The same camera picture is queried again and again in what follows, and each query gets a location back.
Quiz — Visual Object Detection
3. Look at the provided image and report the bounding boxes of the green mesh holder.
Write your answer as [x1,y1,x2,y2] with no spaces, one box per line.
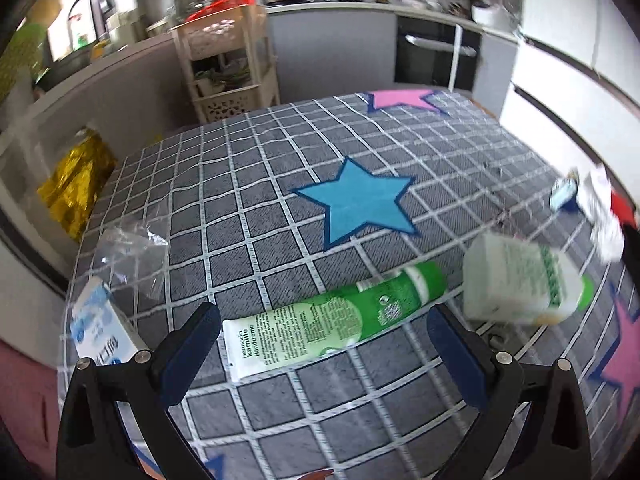
[0,20,51,106]

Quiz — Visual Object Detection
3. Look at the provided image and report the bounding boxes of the red plastic stool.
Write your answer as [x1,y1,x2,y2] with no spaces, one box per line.
[607,190,640,228]

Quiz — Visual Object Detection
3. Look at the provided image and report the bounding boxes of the white bottle with green print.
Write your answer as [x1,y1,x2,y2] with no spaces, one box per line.
[462,232,596,325]

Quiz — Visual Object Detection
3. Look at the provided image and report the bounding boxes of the pink cloth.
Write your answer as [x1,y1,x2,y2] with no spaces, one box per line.
[0,337,68,476]

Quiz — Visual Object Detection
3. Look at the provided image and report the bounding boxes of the cream storage cart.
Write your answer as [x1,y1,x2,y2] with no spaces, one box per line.
[170,15,281,123]

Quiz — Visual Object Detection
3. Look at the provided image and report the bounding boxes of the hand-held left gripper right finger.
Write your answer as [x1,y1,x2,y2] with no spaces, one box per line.
[427,304,587,480]

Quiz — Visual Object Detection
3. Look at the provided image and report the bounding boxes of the grey lower cabinets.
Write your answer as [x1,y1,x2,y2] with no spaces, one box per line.
[265,2,521,121]

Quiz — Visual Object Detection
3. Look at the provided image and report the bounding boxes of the yellow hanging cloth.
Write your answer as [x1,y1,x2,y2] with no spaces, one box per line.
[30,0,63,36]

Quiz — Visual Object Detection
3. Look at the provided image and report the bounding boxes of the white refrigerator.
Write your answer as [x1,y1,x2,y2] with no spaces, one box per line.
[500,0,640,161]

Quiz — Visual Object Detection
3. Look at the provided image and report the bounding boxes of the clear plastic wrap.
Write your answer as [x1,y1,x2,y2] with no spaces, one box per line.
[95,222,171,307]

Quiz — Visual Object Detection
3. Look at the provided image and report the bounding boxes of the grey checked star tablecloth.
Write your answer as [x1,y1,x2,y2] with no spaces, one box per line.
[57,89,640,480]

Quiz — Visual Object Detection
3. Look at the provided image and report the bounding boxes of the red plastic basket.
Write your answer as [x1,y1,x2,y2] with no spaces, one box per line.
[187,0,256,21]

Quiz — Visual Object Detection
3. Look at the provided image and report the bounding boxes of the white pole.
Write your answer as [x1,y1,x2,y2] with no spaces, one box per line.
[447,25,463,92]

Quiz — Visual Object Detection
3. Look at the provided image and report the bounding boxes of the blue and white box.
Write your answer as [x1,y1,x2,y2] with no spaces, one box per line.
[70,277,151,377]

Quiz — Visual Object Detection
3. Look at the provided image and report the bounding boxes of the gold foil bag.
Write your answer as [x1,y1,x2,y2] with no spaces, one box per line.
[37,130,117,243]

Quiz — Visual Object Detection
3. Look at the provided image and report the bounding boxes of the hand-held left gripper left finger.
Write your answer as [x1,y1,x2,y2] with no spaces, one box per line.
[55,302,223,480]

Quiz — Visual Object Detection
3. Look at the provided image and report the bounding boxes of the black built-in oven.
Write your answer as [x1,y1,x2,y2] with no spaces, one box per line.
[394,15,483,93]

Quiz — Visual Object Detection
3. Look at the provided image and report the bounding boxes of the green cream tube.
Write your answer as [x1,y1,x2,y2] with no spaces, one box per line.
[222,261,448,382]

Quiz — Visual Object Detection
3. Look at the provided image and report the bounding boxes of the blue plastic bag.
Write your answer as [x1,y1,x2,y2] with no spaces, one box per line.
[549,172,581,212]

